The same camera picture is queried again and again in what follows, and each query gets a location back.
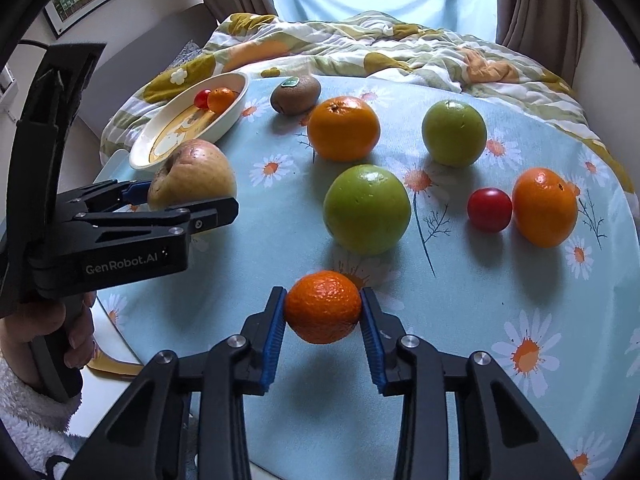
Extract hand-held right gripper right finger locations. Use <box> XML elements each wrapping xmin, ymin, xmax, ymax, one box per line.
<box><xmin>359</xmin><ymin>286</ymin><xmax>578</xmax><ymax>480</ymax></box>

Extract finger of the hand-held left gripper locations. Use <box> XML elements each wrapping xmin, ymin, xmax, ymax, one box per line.
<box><xmin>75</xmin><ymin>195</ymin><xmax>240</xmax><ymax>236</ymax></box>
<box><xmin>55</xmin><ymin>179</ymin><xmax>153</xmax><ymax>213</ymax></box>

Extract small mandarin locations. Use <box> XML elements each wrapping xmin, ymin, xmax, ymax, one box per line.
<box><xmin>283</xmin><ymin>270</ymin><xmax>362</xmax><ymax>345</ymax></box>

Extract orange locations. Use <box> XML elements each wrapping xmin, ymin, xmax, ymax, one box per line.
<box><xmin>512</xmin><ymin>167</ymin><xmax>579</xmax><ymax>248</ymax></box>
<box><xmin>307</xmin><ymin>96</ymin><xmax>381</xmax><ymax>163</ymax></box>

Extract tiny orange kumquat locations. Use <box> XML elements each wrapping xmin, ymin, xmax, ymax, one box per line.
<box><xmin>207</xmin><ymin>87</ymin><xmax>237</xmax><ymax>114</ymax></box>

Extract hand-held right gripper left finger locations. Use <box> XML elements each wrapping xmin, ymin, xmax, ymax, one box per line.
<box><xmin>62</xmin><ymin>286</ymin><xmax>288</xmax><ymax>480</ymax></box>

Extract floral striped blanket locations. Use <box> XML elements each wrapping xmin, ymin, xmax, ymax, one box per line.
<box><xmin>100</xmin><ymin>12</ymin><xmax>636</xmax><ymax>201</ymax></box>

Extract yellow-red apple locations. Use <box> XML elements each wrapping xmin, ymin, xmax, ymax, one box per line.
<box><xmin>147</xmin><ymin>139</ymin><xmax>238</xmax><ymax>236</ymax></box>

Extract grey textured cloth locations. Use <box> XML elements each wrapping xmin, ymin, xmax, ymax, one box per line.
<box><xmin>169</xmin><ymin>41</ymin><xmax>202</xmax><ymax>69</ymax></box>

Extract person's left forearm white sleeve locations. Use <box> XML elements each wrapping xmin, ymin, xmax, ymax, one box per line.
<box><xmin>0</xmin><ymin>345</ymin><xmax>83</xmax><ymax>480</ymax></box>

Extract white oval dish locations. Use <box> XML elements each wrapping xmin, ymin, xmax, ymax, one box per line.
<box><xmin>129</xmin><ymin>71</ymin><xmax>250</xmax><ymax>171</ymax></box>

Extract person's left hand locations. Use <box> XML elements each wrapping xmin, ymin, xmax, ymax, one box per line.
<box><xmin>0</xmin><ymin>292</ymin><xmax>97</xmax><ymax>370</ymax></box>

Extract brown kiwi with green sticker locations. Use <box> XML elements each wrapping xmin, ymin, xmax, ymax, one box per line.
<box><xmin>270</xmin><ymin>76</ymin><xmax>322</xmax><ymax>116</ymax></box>

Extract green apple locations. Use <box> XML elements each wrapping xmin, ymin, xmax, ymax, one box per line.
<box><xmin>323</xmin><ymin>164</ymin><xmax>412</xmax><ymax>256</ymax></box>
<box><xmin>421</xmin><ymin>99</ymin><xmax>488</xmax><ymax>168</ymax></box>

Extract yellow object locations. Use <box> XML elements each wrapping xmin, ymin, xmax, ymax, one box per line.
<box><xmin>85</xmin><ymin>349</ymin><xmax>144</xmax><ymax>377</ymax></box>

